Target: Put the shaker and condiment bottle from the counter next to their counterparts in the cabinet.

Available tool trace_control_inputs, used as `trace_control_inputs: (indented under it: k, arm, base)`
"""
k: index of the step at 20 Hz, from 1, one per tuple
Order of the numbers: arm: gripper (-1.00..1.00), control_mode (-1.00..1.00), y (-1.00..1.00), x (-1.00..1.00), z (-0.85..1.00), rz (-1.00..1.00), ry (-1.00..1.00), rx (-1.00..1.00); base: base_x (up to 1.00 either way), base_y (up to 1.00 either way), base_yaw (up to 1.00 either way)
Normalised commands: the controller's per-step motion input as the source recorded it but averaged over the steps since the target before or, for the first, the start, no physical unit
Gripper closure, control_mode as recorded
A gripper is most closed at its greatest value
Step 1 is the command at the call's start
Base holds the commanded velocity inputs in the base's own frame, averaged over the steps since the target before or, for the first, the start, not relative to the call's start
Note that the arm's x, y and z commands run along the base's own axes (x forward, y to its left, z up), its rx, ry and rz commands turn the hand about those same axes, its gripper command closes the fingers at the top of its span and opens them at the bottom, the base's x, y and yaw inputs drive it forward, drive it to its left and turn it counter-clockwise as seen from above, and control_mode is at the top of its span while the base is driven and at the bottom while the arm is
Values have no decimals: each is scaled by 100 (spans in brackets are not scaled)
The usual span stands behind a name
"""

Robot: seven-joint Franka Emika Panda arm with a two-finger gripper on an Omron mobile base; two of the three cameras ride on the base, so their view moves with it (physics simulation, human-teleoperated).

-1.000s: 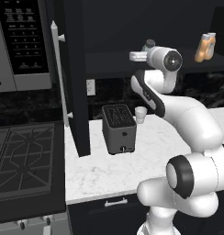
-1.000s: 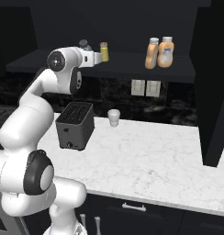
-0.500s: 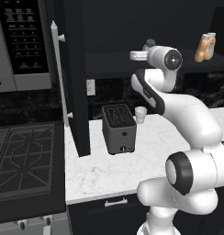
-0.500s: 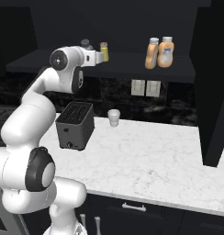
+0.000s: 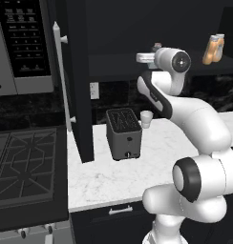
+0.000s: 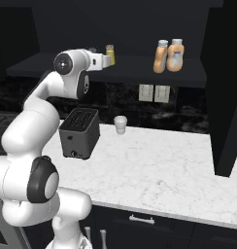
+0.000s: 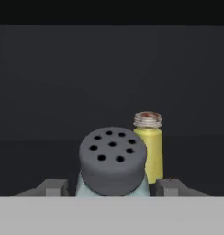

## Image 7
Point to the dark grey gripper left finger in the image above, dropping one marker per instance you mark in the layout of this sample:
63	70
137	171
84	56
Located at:
52	187

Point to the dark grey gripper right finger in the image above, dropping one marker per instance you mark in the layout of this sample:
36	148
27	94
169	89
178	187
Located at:
172	187

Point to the grey-capped pale blue shaker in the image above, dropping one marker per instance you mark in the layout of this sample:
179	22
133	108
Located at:
112	162

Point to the yellow condiment bottle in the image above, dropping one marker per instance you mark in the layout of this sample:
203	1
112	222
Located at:
153	147

